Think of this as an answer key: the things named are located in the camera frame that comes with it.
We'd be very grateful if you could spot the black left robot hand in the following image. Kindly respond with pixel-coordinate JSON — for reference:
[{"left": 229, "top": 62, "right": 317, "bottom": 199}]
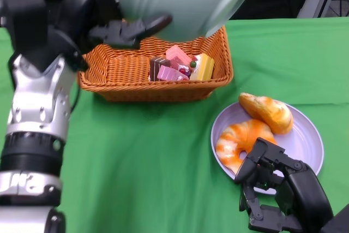
[{"left": 61, "top": 0, "right": 173, "bottom": 53}]

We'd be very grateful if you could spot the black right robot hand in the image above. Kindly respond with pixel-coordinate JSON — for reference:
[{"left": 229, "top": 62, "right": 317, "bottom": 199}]
[{"left": 233, "top": 136, "right": 335, "bottom": 233}]

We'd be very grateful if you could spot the orange ring-shaped bread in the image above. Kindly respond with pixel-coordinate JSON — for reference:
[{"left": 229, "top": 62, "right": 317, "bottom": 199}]
[{"left": 215, "top": 119, "right": 278, "bottom": 175}]

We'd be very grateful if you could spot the orange white oval bread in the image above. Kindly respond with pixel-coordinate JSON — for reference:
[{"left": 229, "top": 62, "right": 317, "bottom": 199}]
[{"left": 238, "top": 92, "right": 294, "bottom": 135}]

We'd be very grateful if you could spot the brown chocolate cake slice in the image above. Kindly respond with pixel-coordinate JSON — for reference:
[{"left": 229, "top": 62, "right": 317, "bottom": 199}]
[{"left": 149, "top": 56, "right": 172, "bottom": 82}]

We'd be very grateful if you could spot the salmon pink cake slice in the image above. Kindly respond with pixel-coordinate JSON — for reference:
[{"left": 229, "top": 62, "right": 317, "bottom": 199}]
[{"left": 165, "top": 45, "right": 193, "bottom": 71}]

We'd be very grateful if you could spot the deep pink cake slice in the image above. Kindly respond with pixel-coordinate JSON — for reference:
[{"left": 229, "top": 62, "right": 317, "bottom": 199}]
[{"left": 157, "top": 65, "right": 191, "bottom": 82}]

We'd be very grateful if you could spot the yellow cake slice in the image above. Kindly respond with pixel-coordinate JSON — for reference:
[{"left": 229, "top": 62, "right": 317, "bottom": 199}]
[{"left": 190, "top": 53, "right": 215, "bottom": 82}]

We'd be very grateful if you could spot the lilac round plate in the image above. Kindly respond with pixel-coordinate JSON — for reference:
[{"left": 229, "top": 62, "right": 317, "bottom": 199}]
[{"left": 210, "top": 101, "right": 325, "bottom": 195}]

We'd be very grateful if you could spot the orange wicker basket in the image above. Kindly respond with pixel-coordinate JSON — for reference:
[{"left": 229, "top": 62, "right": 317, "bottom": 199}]
[{"left": 77, "top": 24, "right": 234, "bottom": 103}]

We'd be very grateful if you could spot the green tablecloth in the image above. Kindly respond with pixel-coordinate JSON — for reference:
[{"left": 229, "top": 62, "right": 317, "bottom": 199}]
[{"left": 0, "top": 17, "right": 349, "bottom": 233}]

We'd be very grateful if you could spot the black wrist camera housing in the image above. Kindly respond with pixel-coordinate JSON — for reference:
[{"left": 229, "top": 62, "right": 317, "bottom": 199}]
[{"left": 0, "top": 0, "right": 89, "bottom": 73}]

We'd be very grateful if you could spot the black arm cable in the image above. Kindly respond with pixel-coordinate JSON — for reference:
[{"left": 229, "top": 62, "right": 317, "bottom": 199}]
[{"left": 69, "top": 85, "right": 82, "bottom": 114}]

